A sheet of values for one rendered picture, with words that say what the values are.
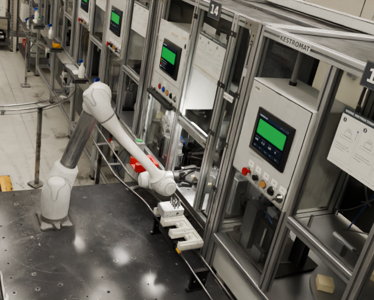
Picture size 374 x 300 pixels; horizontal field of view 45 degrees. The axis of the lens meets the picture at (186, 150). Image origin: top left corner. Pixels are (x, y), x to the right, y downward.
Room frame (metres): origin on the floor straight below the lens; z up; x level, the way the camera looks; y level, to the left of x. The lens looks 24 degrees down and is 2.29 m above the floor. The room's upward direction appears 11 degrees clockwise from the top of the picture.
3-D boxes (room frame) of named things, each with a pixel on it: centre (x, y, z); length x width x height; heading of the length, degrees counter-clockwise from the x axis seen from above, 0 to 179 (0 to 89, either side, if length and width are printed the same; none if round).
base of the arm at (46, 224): (2.18, 0.68, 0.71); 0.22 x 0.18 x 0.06; 31
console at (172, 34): (2.85, 0.12, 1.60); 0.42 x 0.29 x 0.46; 31
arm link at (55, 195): (2.20, 0.69, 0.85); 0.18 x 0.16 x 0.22; 12
